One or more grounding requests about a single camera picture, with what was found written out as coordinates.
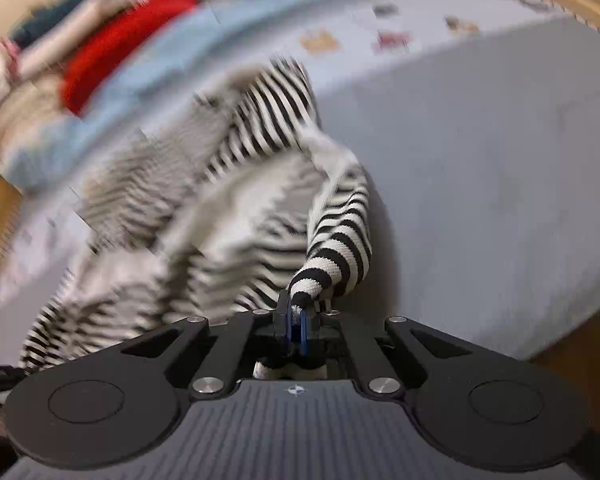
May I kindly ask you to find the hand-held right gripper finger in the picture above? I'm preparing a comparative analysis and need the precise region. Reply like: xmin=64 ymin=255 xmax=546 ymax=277
xmin=122 ymin=290 xmax=298 ymax=401
xmin=300 ymin=309 xmax=476 ymax=401

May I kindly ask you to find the black and white striped garment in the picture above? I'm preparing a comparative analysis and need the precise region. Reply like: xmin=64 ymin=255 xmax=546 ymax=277
xmin=17 ymin=57 xmax=373 ymax=381

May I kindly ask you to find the pile of pale clothes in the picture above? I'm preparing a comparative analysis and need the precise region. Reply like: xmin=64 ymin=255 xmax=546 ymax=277
xmin=0 ymin=0 xmax=151 ymax=176

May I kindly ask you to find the grey printed bed sheet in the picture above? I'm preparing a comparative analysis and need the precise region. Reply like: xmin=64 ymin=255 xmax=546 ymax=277
xmin=0 ymin=0 xmax=600 ymax=361

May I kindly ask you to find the light blue blanket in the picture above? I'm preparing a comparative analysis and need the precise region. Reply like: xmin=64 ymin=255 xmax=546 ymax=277
xmin=0 ymin=0 xmax=301 ymax=191

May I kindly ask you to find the red cloth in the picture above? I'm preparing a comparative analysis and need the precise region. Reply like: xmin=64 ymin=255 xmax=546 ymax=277
xmin=60 ymin=0 xmax=201 ymax=116

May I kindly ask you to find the dark teal cloth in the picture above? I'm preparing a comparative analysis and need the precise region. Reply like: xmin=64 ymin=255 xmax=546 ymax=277
xmin=10 ymin=0 xmax=116 ymax=46

